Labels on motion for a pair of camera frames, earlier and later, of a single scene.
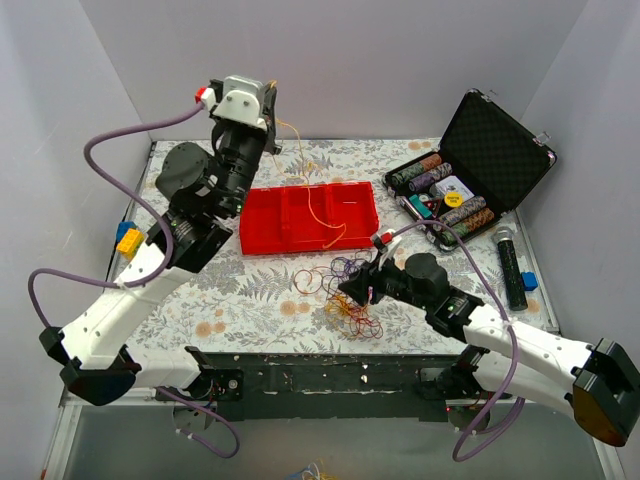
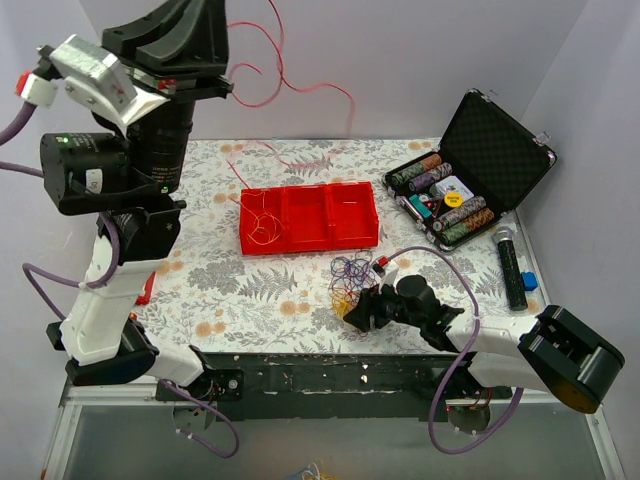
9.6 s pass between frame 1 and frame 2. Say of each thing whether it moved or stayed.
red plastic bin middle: stayed
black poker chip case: stayed
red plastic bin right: stayed
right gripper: moved
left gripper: moved
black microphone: stayed
